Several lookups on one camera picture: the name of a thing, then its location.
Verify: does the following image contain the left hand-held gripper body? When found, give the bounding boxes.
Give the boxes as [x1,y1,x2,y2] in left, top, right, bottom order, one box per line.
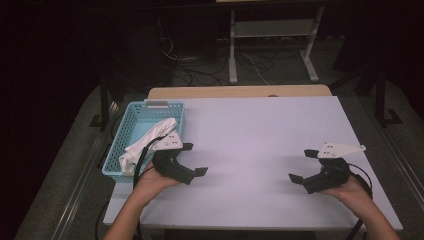
[151,130,184,178]

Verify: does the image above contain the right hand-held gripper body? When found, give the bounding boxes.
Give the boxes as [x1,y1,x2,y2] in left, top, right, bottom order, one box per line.
[316,142,367,191]

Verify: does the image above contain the white shirt with chick print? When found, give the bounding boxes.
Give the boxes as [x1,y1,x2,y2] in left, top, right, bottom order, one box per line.
[118,117,179,176]

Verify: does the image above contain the light blue plastic basket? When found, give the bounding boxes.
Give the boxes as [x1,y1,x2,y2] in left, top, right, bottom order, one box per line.
[101,100,186,184]

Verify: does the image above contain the person's left hand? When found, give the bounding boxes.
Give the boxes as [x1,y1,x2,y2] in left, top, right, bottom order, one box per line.
[133,162,181,207]

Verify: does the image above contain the person's right hand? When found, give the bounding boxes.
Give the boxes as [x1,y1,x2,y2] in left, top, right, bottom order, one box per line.
[320,175,377,216]

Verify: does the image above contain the wooden table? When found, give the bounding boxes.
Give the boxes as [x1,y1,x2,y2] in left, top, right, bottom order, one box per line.
[147,84,333,100]

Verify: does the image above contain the black metal stand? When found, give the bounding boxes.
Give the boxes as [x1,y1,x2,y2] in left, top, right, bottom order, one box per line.
[88,78,118,132]
[373,64,403,128]

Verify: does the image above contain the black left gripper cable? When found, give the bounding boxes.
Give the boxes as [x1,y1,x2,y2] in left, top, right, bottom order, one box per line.
[94,135,168,240]

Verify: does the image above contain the metal floor rail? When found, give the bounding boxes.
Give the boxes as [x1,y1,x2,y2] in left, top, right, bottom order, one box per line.
[49,99,116,240]
[379,126,424,208]

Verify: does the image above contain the black floor cable bundle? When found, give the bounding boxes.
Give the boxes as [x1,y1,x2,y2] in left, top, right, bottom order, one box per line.
[171,54,231,88]

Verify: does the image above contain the white floor cable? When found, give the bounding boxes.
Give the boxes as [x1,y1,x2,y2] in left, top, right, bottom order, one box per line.
[239,51,270,86]

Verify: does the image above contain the white metal desk frame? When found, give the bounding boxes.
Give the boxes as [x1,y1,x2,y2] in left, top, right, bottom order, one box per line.
[228,5,326,84]

